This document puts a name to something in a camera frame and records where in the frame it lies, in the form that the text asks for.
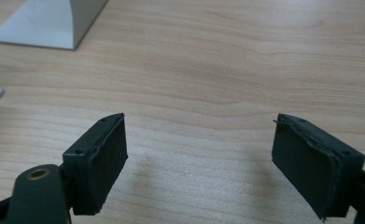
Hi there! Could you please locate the silver monitor stand base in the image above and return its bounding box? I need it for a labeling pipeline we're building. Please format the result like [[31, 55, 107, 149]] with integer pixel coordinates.
[[0, 0, 110, 50]]

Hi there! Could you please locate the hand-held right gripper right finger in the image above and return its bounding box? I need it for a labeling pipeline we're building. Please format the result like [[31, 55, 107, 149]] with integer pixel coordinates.
[[271, 113, 365, 221]]

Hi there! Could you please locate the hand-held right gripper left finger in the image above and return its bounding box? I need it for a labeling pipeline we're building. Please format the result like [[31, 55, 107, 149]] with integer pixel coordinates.
[[62, 112, 129, 217]]

